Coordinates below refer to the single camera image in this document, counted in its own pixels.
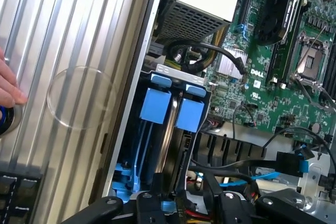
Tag black plastic shroud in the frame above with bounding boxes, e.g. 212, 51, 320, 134
195, 131, 268, 163

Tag grey metal drive cage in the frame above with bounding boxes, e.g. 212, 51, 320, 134
296, 153, 336, 217

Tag green Dell motherboard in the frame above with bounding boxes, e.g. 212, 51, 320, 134
201, 0, 336, 147

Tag black keyboard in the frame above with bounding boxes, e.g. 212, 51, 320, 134
0, 170, 45, 224

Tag clear round plastic disc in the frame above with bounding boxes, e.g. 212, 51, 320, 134
46, 65, 117, 130

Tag blue drive caddy in bay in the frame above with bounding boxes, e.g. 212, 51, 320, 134
111, 63, 212, 201

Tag silver chipset heatsink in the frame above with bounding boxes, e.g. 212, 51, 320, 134
216, 46, 249, 80

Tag silver socket cover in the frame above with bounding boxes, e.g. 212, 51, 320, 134
288, 73, 336, 112

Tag open grey PC case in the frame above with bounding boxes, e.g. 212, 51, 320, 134
101, 0, 336, 224

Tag black RAM slot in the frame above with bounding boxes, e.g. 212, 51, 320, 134
278, 41, 296, 87
283, 41, 301, 88
322, 47, 336, 98

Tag CPU socket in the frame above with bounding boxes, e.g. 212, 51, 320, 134
295, 31, 330, 79

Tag black graphics card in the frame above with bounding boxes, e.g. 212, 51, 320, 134
256, 0, 308, 47

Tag black wire with blue tab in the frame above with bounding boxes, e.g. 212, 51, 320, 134
188, 151, 311, 179

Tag thin black red wire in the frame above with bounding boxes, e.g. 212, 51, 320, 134
232, 104, 257, 137

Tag blue disk bracket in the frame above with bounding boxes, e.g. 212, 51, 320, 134
112, 87, 173, 201

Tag black angled connector wire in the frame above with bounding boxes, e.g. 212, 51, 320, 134
167, 39, 249, 76

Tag yellow black wire bundle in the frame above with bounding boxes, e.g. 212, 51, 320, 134
165, 22, 229, 72

